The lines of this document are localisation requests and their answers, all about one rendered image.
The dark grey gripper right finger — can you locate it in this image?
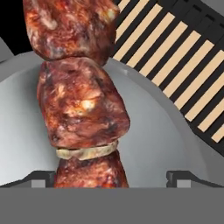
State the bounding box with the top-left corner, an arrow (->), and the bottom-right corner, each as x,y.
165,171 -> 224,188

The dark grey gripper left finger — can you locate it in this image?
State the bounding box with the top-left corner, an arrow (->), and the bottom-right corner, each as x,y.
0,171 -> 57,188

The brown meat kebab skewer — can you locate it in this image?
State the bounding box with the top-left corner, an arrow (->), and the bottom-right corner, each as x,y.
22,0 -> 131,188

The grey round tupperware container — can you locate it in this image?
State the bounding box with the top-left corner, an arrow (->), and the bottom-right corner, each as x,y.
0,51 -> 224,188

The black slatted dish rack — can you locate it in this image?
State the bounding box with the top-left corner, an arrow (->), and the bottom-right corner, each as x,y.
111,0 -> 224,156

